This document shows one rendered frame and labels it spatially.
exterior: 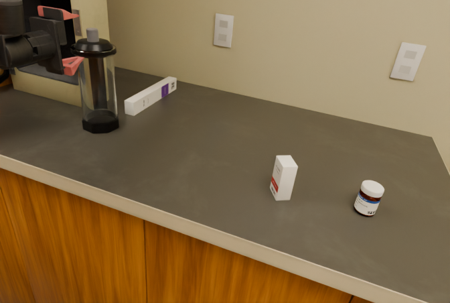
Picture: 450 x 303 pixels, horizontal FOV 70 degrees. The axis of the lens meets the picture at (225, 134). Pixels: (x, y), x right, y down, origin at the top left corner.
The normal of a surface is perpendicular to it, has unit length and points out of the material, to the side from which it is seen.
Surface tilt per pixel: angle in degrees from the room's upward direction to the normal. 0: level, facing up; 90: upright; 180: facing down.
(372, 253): 0
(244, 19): 90
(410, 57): 90
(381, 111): 90
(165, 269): 90
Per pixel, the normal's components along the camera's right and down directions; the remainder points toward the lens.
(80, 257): -0.34, 0.42
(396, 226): 0.09, -0.88
